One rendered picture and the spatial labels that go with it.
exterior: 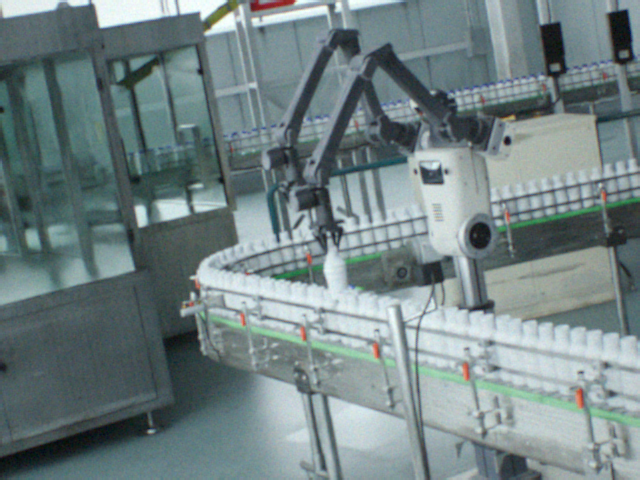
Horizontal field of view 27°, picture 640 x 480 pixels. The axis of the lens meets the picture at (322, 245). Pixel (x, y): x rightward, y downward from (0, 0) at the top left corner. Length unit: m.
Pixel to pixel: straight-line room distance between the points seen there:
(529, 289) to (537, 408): 5.09
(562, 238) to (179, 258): 3.99
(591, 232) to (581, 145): 2.43
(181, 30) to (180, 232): 1.41
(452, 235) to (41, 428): 3.21
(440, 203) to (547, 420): 1.47
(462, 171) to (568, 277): 3.99
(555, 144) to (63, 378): 3.35
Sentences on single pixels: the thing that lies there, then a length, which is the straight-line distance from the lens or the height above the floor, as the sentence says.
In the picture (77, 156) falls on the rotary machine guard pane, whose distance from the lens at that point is 7.08.
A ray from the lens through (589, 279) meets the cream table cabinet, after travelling 8.50.
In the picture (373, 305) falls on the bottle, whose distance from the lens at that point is 3.93.
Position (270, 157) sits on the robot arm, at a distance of 4.49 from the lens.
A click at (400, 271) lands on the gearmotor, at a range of 5.62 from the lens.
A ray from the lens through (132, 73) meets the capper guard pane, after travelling 9.22.
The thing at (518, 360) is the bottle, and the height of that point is 1.07.
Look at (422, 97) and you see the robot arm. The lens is 4.27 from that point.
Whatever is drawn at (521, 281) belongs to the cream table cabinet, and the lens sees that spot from 8.34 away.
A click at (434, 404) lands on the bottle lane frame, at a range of 3.70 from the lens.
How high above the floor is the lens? 1.94
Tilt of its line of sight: 9 degrees down
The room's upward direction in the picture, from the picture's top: 11 degrees counter-clockwise
